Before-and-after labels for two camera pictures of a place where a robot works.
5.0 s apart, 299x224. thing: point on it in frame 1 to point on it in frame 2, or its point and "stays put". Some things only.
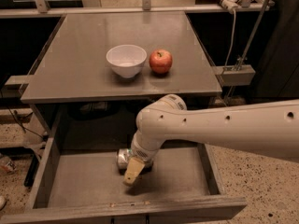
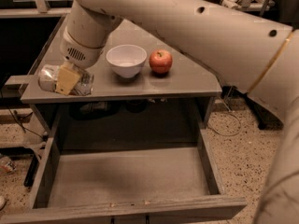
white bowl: x=126 y=60 stays put
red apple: x=161 y=62 stays put
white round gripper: x=144 y=154 to x=79 y=54
